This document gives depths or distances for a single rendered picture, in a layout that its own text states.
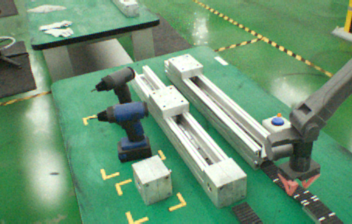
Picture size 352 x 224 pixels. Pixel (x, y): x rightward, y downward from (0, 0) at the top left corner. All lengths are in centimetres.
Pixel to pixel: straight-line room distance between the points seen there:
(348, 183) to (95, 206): 79
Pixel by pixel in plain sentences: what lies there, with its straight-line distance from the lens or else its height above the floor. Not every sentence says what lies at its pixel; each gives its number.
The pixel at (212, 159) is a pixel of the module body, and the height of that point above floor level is 82.
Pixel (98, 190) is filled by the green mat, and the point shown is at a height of 78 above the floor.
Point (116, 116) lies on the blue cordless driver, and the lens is 118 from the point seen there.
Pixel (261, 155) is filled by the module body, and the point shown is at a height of 83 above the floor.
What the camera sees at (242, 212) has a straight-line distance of 105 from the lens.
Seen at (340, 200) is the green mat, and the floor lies 78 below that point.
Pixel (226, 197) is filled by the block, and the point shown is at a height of 82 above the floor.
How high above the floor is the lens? 161
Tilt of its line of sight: 33 degrees down
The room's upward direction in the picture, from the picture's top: 5 degrees counter-clockwise
